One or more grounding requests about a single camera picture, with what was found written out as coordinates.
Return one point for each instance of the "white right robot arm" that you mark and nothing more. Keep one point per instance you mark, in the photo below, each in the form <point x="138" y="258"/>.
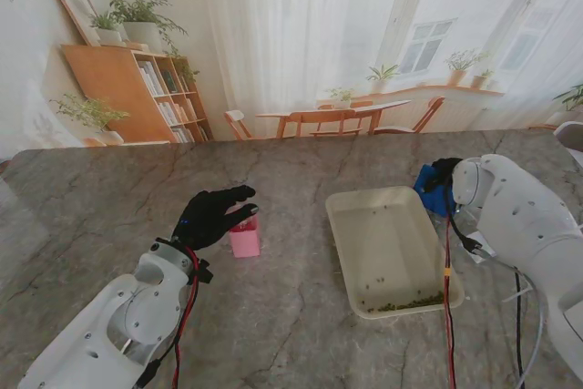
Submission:
<point x="524" y="225"/>

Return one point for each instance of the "cream baking tray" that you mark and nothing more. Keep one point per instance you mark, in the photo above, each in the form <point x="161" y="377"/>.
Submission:
<point x="387" y="248"/>

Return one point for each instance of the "blue scraper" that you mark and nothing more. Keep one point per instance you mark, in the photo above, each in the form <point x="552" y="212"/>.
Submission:
<point x="430" y="200"/>

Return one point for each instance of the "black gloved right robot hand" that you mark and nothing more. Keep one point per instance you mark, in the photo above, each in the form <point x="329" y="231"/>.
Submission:
<point x="442" y="172"/>

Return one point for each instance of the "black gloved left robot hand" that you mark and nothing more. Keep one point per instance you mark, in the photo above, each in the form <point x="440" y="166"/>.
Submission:
<point x="209" y="220"/>

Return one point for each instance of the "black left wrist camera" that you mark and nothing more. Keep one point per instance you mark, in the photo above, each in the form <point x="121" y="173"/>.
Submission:
<point x="205" y="271"/>

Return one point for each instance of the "pink square jar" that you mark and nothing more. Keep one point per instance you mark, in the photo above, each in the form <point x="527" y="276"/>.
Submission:
<point x="246" y="243"/>

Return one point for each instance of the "scattered green beans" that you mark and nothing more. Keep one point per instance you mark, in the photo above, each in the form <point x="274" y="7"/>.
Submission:
<point x="410" y="303"/>

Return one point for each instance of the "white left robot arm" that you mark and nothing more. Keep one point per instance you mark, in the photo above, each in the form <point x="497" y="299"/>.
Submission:
<point x="114" y="325"/>

